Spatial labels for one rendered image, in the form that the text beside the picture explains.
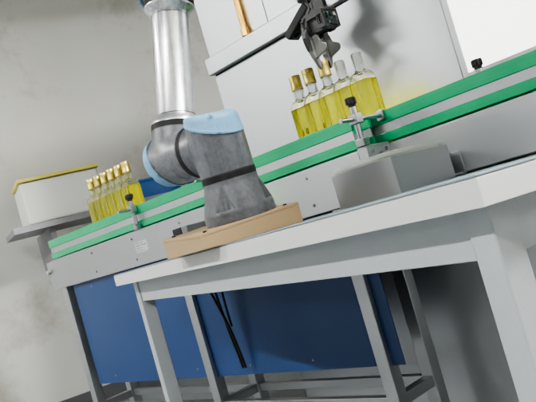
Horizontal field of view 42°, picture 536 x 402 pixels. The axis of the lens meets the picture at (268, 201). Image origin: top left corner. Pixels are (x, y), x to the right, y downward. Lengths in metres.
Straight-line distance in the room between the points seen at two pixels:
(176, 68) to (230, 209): 0.36
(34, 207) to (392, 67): 2.40
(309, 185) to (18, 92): 3.01
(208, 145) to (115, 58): 3.43
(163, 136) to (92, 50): 3.29
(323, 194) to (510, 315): 1.09
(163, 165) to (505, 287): 0.90
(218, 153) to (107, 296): 1.53
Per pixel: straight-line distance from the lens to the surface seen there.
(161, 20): 1.63
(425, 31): 1.96
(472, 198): 0.75
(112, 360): 2.95
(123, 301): 2.76
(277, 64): 2.33
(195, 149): 1.44
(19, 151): 4.52
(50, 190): 3.94
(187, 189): 2.29
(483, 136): 1.68
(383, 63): 2.03
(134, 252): 2.58
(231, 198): 1.40
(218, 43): 2.54
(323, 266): 1.12
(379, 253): 0.98
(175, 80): 1.58
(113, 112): 4.69
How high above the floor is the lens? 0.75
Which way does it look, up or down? 2 degrees up
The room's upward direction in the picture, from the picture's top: 16 degrees counter-clockwise
